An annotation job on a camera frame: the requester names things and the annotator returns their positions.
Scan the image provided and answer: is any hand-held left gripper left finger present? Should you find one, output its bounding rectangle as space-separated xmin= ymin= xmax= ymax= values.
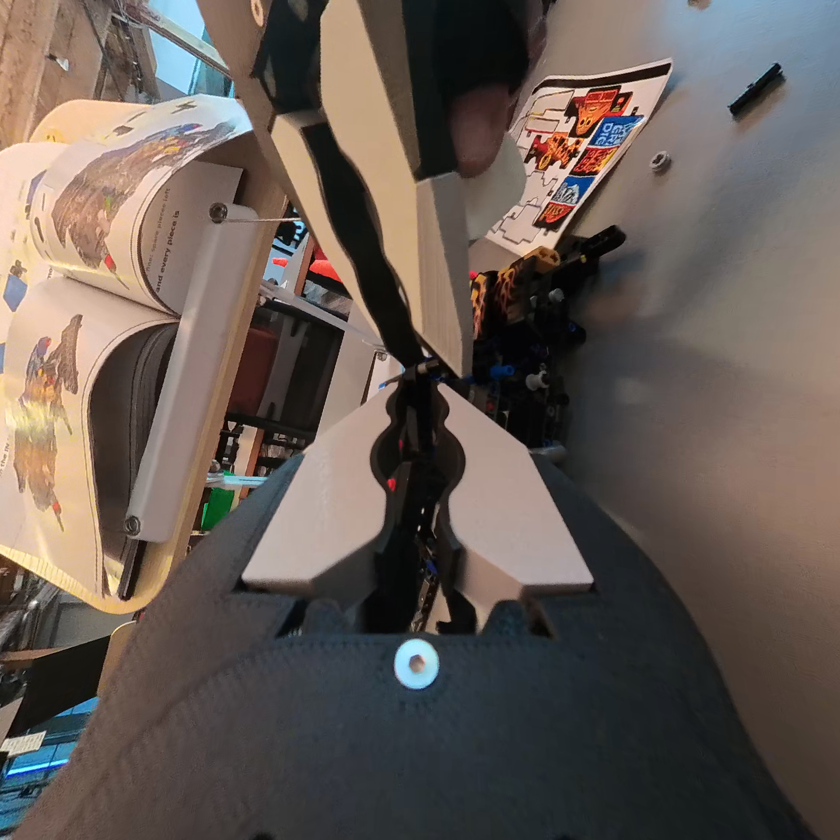
xmin=240 ymin=382 xmax=404 ymax=634

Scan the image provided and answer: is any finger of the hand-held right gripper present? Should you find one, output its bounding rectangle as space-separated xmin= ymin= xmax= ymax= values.
xmin=269 ymin=110 xmax=426 ymax=370
xmin=319 ymin=0 xmax=476 ymax=382

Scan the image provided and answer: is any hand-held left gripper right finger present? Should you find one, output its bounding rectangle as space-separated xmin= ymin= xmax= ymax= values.
xmin=433 ymin=381 xmax=597 ymax=634

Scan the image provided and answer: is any brick-built toy truck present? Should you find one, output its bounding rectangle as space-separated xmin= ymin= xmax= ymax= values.
xmin=394 ymin=226 xmax=627 ymax=631

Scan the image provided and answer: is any person's right hand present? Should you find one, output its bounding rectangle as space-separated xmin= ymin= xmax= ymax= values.
xmin=448 ymin=0 xmax=560 ymax=179

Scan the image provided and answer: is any sticker sheet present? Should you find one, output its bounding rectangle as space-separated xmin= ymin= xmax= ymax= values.
xmin=489 ymin=58 xmax=675 ymax=250

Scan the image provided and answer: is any white wooden book stand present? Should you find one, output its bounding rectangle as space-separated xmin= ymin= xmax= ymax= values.
xmin=29 ymin=98 xmax=395 ymax=614

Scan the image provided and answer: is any black zippered case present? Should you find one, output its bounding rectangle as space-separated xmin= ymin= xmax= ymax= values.
xmin=88 ymin=322 xmax=181 ymax=598

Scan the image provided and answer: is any instruction booklet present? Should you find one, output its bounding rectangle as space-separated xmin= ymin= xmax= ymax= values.
xmin=0 ymin=95 xmax=253 ymax=601

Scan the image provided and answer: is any black five-hole beam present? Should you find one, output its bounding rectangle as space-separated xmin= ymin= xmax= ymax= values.
xmin=727 ymin=62 xmax=785 ymax=117

